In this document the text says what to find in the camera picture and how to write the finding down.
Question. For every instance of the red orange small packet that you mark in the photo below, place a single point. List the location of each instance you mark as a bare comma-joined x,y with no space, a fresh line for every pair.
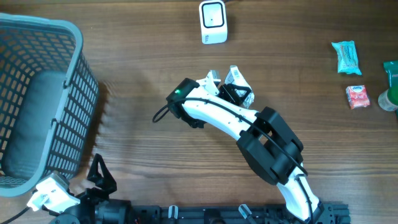
357,96

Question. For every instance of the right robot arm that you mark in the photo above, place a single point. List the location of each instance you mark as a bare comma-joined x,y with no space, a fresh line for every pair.
269,146

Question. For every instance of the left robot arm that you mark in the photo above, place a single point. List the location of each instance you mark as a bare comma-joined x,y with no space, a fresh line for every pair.
96,207

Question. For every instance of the green lid jar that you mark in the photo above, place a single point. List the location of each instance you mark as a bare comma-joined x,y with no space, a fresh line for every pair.
388,99

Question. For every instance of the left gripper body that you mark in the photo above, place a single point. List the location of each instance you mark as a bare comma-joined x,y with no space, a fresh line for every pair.
89,196

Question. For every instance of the grey plastic mesh basket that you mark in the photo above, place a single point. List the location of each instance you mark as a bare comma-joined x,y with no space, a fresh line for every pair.
48,100

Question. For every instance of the green detergent pouch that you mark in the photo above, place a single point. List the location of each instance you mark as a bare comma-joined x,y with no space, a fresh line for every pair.
391,70

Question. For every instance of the white plaster box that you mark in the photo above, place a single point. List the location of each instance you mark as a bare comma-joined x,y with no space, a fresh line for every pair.
234,76

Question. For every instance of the teal tissue pack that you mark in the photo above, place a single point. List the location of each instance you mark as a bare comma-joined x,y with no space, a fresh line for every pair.
348,61

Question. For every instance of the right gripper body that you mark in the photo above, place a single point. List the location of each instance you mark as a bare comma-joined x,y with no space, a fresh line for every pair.
222,90

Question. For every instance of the white barcode scanner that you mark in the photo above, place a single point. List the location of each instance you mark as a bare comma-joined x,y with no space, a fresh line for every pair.
213,22

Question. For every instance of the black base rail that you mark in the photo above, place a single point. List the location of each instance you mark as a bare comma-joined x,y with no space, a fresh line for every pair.
327,213

